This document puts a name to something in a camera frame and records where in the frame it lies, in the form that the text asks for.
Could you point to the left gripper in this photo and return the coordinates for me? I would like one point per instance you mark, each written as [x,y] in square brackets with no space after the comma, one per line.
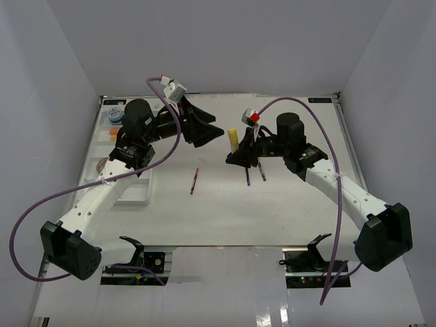
[199,133]

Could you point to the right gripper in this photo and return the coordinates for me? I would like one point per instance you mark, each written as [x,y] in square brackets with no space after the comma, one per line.
[246,154]

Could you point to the red gel pen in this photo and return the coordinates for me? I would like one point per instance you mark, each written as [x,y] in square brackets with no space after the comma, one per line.
[194,181]

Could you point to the blue cleaning gel jar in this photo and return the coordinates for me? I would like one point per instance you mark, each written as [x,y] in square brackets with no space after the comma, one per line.
[115,115]

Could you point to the large clear tape roll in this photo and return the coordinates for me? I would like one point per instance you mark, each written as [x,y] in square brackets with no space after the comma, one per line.
[101,164]

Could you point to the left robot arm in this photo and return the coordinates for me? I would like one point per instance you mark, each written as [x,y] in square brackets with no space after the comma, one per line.
[69,243]

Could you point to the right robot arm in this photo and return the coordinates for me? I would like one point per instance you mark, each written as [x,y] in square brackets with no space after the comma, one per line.
[384,230]

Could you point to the purple gel pen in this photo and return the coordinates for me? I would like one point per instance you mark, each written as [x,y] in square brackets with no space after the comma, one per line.
[248,177]

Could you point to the black gel pen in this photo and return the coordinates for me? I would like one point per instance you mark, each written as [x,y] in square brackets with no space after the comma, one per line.
[262,173]

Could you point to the white compartment tray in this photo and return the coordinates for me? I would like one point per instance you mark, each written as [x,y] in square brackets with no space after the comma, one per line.
[140,192]

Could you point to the black logo sticker right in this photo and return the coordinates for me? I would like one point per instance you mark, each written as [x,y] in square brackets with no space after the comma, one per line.
[319,100]

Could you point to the black logo sticker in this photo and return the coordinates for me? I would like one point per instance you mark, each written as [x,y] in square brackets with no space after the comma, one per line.
[319,100]
[114,102]

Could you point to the black logo sticker left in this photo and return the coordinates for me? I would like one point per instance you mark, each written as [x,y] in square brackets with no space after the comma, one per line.
[114,102]

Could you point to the aluminium table rail right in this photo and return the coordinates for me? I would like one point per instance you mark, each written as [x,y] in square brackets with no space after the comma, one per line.
[357,163]

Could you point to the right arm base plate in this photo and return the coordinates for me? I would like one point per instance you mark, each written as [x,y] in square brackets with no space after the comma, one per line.
[305,268]

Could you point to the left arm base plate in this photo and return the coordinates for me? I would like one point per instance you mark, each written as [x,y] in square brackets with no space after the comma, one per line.
[152,269]

